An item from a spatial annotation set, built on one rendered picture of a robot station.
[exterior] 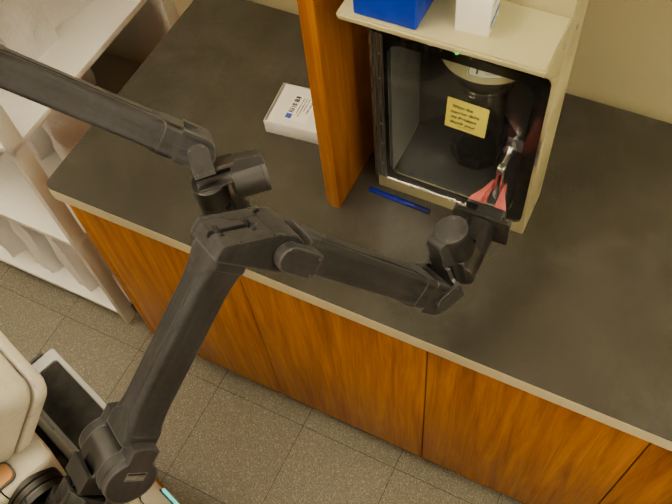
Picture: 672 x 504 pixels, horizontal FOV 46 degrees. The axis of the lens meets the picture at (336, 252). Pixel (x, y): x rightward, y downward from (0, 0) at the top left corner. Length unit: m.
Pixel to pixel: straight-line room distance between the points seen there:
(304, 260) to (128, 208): 0.80
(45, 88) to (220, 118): 0.68
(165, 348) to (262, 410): 1.46
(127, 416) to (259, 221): 0.32
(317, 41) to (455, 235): 0.38
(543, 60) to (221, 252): 0.51
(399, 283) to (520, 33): 0.41
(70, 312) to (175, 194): 1.15
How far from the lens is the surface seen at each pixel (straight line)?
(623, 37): 1.78
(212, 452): 2.47
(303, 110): 1.79
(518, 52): 1.14
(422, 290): 1.26
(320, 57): 1.32
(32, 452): 1.25
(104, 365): 2.68
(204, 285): 1.00
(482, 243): 1.35
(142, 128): 1.26
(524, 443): 1.86
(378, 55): 1.38
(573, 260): 1.62
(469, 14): 1.14
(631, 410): 1.51
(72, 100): 1.26
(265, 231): 1.00
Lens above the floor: 2.30
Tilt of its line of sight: 58 degrees down
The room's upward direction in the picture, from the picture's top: 8 degrees counter-clockwise
